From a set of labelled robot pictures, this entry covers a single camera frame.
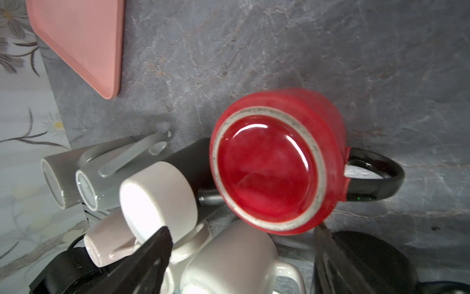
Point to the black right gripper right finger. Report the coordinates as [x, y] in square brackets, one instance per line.
[337, 269]

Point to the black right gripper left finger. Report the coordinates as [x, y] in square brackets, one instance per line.
[143, 272]

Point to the black mug white rim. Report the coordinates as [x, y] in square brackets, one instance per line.
[388, 270]

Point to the black mug white base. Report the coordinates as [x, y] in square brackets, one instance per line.
[165, 194]

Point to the red mug black handle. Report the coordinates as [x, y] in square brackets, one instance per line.
[281, 162]

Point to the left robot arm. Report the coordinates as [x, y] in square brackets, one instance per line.
[70, 272]

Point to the cream mug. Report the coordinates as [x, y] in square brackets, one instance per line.
[184, 251]

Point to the pink mug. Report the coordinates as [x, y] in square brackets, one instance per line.
[110, 240]

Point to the white ribbed mug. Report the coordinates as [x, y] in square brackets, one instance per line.
[239, 260]

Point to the light grey mug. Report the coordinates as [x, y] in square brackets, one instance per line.
[105, 166]

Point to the dark grey mug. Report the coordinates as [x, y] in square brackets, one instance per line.
[59, 169]

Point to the pink plastic tray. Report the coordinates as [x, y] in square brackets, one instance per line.
[87, 36]

